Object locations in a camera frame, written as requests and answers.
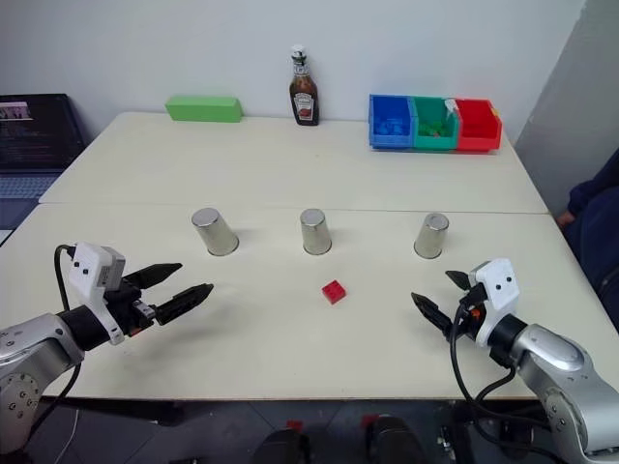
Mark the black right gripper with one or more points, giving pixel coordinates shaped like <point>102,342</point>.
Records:
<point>468,314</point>

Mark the red toy brick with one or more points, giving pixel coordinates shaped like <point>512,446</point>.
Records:
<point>335,292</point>

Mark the ketchup bottle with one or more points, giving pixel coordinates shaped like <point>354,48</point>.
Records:
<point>304,99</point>

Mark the steel cup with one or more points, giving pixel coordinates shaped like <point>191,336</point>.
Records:
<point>430,237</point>
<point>214,232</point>
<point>315,233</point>

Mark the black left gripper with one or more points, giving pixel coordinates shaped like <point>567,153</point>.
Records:
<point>126,309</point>

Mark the person's bare hand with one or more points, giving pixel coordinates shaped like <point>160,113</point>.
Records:
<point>564,219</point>

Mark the green storage bin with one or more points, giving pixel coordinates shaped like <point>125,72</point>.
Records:
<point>435,137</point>

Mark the red storage bin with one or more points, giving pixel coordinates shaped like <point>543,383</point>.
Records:
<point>479,130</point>

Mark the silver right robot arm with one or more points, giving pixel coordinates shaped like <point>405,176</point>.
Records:
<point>566,377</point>

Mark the person in dark blue clothes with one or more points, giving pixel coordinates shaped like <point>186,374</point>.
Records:
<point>597,212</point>

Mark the green small parts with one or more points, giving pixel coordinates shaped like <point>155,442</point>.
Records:
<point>434,128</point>

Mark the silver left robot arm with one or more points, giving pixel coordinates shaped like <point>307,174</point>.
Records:
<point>29,348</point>

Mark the dark laptop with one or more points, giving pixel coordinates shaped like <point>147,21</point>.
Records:
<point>34,140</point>

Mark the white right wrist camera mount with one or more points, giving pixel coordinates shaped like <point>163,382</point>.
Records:
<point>498,295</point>

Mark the green rectangular box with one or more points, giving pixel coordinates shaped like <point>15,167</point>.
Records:
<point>203,108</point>

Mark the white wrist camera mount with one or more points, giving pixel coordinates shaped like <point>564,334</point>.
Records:
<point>87,270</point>
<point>498,295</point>

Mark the white tag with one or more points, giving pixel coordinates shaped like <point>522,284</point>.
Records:
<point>452,106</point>

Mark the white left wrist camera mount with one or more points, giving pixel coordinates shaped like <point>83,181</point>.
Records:
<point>87,270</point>

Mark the blue storage bin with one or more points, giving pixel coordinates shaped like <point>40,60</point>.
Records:
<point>387,133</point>

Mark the blue small parts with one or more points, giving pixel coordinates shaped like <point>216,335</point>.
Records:
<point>392,126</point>

